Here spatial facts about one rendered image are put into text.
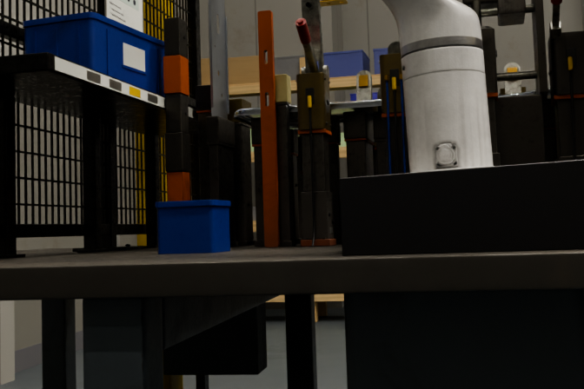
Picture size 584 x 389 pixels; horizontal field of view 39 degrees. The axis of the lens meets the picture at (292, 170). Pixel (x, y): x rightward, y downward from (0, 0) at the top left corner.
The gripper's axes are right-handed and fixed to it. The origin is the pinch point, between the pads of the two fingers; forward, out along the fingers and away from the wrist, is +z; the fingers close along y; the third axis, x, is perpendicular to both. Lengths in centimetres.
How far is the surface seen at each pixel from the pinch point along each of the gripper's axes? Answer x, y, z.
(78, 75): 33, -56, 27
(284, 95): 7.3, -14.5, 25.7
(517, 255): -37, -87, 58
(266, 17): 10.3, -16.5, 9.2
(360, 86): -4.3, 14.8, 19.7
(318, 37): -0.8, -16.4, 14.5
